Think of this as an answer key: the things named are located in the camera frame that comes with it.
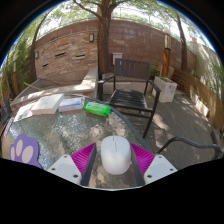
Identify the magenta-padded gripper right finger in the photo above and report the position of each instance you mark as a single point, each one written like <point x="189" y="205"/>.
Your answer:
<point x="143" y="159"/>

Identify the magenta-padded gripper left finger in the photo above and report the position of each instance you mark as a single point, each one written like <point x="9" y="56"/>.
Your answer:
<point x="83" y="159"/>

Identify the white computer mouse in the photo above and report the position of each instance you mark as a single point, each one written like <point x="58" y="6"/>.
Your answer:
<point x="116" y="155"/>

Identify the purple paw-shaped mouse pad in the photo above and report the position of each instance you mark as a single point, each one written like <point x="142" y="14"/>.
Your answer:
<point x="25" y="150"/>

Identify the green wipes packet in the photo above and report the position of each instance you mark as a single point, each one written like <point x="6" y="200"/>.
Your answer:
<point x="97" y="108"/>

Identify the white and blue small box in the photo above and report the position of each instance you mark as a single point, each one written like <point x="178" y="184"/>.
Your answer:
<point x="71" y="104"/>

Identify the white flat box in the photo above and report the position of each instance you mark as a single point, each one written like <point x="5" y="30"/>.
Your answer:
<point x="48" y="103"/>

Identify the white square planter box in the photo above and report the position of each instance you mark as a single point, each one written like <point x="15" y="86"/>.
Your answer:
<point x="165" y="89"/>

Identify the raised stone planter bed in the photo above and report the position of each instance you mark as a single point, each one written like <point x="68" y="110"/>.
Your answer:
<point x="56" y="89"/>

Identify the low wooden slat fence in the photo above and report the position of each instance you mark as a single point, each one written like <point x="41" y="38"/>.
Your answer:
<point x="200" y="93"/>

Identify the dark slatted wooden armchair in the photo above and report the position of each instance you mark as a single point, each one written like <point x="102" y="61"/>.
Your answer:
<point x="131" y="69"/>

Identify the black metal mesh chair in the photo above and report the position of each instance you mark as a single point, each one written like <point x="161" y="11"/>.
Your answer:
<point x="5" y="111"/>

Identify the slim tree trunk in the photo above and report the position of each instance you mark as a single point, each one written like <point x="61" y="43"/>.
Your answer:
<point x="183" y="46"/>

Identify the large forked tree trunk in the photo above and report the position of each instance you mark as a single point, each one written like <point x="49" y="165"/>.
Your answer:
<point x="103" y="40"/>

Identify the grey wall-mounted box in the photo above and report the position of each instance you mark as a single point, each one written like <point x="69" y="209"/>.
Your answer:
<point x="117" y="58"/>

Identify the wooden post lamp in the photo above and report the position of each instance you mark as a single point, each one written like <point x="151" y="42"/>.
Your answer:
<point x="15" y="78"/>
<point x="167" y="56"/>

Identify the black wall lamp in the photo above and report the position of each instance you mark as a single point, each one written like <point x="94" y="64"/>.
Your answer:
<point x="91" y="37"/>
<point x="36" y="54"/>

